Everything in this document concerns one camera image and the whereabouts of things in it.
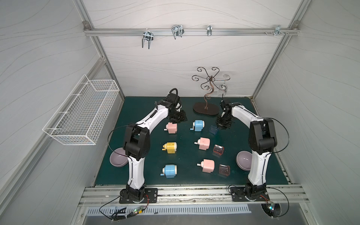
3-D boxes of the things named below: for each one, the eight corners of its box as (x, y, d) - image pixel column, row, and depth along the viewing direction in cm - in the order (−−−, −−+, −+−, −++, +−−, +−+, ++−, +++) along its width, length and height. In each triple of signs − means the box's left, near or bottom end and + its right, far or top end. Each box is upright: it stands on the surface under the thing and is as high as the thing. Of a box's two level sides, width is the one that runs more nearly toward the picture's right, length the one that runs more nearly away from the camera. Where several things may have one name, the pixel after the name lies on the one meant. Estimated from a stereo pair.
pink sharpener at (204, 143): (203, 153, 89) (204, 149, 85) (195, 144, 93) (196, 140, 89) (211, 146, 92) (212, 142, 88) (203, 138, 96) (204, 134, 92)
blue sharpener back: (190, 131, 102) (190, 125, 95) (190, 126, 105) (190, 120, 98) (203, 131, 102) (205, 125, 95) (203, 126, 105) (204, 120, 98)
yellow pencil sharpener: (163, 153, 89) (162, 148, 84) (163, 147, 92) (162, 142, 87) (176, 153, 89) (176, 148, 84) (177, 147, 92) (176, 142, 87)
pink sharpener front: (197, 172, 83) (198, 169, 77) (197, 163, 86) (197, 159, 81) (213, 172, 83) (215, 169, 77) (211, 163, 86) (213, 159, 81)
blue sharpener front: (162, 178, 81) (160, 174, 75) (163, 169, 84) (161, 164, 78) (176, 178, 81) (176, 174, 75) (177, 169, 84) (176, 164, 78)
